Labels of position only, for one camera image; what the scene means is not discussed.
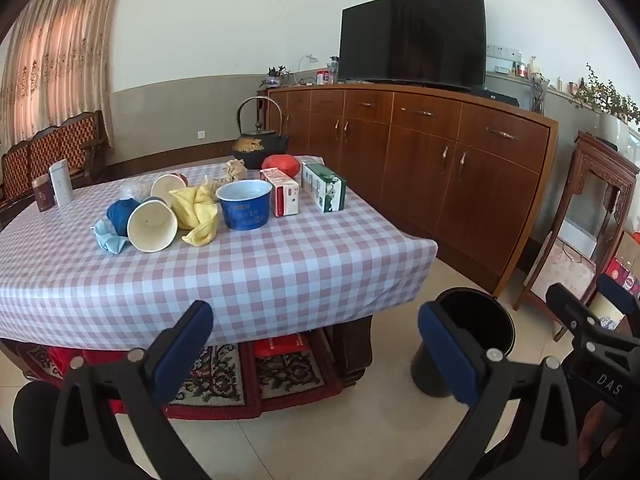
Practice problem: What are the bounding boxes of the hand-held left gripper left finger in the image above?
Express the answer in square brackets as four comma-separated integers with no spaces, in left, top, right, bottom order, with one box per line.
[50,300,216,480]

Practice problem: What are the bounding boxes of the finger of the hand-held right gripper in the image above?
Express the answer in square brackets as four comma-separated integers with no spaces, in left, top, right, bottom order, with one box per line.
[545,283,609,347]
[597,273,640,320]

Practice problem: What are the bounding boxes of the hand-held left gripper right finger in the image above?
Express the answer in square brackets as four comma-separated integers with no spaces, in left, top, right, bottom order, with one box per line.
[418,301,583,480]

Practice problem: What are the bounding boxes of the black trash bin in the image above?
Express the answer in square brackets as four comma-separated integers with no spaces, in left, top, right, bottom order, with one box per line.
[411,287,516,399]

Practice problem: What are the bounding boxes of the cream paper cup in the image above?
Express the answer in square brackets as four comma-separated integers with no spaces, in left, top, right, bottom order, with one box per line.
[126,197,179,254]

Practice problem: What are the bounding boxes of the light blue face mask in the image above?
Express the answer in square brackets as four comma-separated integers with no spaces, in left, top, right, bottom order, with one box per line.
[90,218,130,255]

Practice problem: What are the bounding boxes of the yellow cloth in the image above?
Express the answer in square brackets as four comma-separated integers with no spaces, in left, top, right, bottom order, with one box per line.
[169,185,221,247]

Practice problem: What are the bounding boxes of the blue paper bowl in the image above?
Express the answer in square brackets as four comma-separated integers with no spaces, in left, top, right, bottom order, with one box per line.
[216,179,274,231]

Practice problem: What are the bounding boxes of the blue cloth ball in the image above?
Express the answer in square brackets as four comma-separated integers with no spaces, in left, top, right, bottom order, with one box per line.
[106,197,142,237]

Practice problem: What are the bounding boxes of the red paper cup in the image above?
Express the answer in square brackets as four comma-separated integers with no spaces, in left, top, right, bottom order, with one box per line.
[150,172,190,209]

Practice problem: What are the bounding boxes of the red and white carton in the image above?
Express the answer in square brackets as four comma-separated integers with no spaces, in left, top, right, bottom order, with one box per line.
[260,167,301,218]

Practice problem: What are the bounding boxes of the brown paper wrap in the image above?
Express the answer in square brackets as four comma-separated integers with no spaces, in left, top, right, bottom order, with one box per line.
[200,158,247,196]

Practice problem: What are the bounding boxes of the green and white carton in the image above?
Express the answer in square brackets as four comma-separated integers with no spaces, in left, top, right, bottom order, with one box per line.
[301,161,347,213]

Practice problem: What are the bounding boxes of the red plastic bag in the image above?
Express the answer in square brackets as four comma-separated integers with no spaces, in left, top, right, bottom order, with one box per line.
[261,154,302,179]

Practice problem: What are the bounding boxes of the person's right hand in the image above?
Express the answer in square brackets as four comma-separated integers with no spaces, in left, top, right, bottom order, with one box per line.
[581,399,637,462]

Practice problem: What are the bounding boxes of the cream floral container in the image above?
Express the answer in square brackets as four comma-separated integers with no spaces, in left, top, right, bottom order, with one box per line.
[590,290,627,332]

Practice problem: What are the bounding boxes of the red printed cardboard box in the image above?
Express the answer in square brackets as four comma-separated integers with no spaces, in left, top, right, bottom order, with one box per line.
[604,230,640,297]

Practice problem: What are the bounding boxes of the pink floral bag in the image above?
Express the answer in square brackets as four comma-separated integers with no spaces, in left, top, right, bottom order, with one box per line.
[530,232,599,302]

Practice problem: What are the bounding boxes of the red floral rug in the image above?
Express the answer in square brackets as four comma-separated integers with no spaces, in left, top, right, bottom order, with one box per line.
[20,332,346,421]

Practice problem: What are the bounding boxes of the white box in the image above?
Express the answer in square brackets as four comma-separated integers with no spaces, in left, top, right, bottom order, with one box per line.
[557,217,599,257]

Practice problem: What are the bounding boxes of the red packet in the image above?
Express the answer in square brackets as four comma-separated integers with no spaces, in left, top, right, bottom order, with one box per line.
[252,332,313,359]

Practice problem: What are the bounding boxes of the dark wooden table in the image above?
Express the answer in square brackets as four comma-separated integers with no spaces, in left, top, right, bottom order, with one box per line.
[327,316,375,388]

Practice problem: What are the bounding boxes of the carved wooden stand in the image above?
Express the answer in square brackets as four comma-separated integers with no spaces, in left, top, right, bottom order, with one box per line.
[514,130,640,342]

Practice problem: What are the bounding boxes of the pink checkered tablecloth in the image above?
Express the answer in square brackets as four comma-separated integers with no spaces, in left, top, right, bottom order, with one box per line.
[0,154,439,350]

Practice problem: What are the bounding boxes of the white vase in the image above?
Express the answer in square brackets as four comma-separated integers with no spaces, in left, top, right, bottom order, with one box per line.
[597,110,631,147]

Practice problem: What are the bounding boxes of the brown wooden sideboard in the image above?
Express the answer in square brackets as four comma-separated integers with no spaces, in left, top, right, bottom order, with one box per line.
[257,82,560,297]

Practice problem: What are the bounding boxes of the leafy branch plant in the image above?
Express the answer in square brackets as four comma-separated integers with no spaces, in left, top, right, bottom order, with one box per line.
[570,62,640,122]

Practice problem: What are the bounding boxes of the white tin canister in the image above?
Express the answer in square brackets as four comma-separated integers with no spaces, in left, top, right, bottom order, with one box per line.
[49,158,74,207]

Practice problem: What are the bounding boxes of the dark red tin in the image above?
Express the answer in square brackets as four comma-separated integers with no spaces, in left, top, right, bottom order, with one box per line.
[31,176,54,212]

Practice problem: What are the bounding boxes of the glass vase with sticks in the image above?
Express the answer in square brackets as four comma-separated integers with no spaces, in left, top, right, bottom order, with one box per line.
[529,72,551,115]

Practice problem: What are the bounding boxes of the black cast iron teapot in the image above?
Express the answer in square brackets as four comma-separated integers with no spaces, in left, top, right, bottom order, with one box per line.
[231,96,292,170]

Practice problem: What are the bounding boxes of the black set-top box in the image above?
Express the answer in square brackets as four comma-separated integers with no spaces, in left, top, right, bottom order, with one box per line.
[472,87,521,107]

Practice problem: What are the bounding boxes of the wooden sofa bench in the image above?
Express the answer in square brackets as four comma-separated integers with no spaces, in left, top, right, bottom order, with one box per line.
[0,110,115,217]

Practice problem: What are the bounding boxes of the small potted plant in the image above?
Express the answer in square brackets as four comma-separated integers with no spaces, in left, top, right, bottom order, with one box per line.
[260,65,292,89]

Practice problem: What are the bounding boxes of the black flat television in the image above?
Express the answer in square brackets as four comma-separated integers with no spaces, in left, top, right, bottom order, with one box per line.
[337,0,487,92]

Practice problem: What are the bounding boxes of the beige embroidered curtain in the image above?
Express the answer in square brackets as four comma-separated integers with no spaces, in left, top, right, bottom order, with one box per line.
[0,0,126,157]

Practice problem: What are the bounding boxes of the white desk lamp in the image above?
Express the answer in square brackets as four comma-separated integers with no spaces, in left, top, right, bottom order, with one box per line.
[297,53,321,86]

